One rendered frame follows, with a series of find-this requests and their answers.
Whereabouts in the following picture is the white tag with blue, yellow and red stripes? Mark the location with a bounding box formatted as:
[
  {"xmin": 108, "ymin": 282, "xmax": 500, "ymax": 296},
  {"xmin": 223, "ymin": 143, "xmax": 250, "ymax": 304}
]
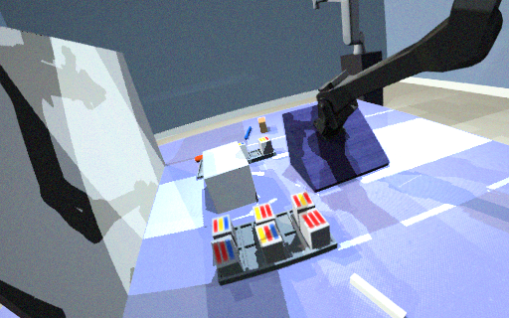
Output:
[{"xmin": 212, "ymin": 214, "xmax": 238, "ymax": 246}]

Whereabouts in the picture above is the white rectangular bar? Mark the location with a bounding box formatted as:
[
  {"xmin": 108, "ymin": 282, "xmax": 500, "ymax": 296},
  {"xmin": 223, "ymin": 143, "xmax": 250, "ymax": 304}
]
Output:
[{"xmin": 349, "ymin": 273, "xmax": 407, "ymax": 318}]

